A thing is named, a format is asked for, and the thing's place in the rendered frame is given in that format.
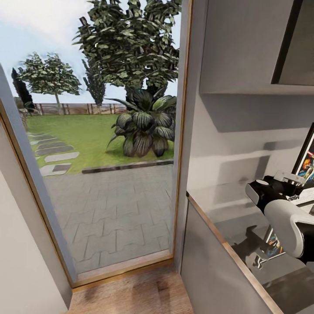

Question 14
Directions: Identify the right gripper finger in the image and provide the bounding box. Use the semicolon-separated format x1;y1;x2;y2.
294;188;304;195

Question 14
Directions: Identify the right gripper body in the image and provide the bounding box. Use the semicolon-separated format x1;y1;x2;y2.
265;175;297;197

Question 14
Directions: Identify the poster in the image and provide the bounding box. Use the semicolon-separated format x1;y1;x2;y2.
285;123;314;206

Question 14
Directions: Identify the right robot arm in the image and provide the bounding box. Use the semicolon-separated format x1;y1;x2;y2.
245;170;314;273

